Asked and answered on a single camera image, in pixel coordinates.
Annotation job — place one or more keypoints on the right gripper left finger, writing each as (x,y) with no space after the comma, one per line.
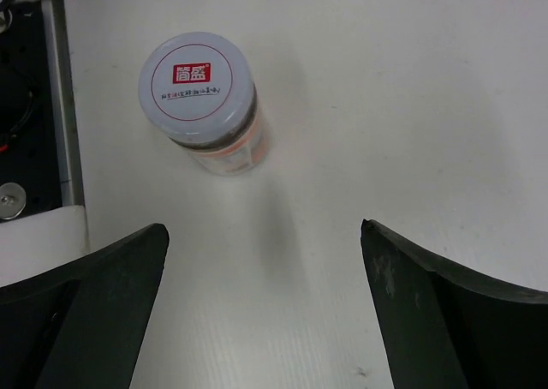
(81,325)

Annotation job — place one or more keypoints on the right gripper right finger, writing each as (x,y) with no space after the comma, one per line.
(445,325)

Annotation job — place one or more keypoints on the dark jar white lid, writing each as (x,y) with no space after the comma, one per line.
(198,89)

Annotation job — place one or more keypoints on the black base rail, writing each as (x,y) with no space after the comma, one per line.
(40,157)

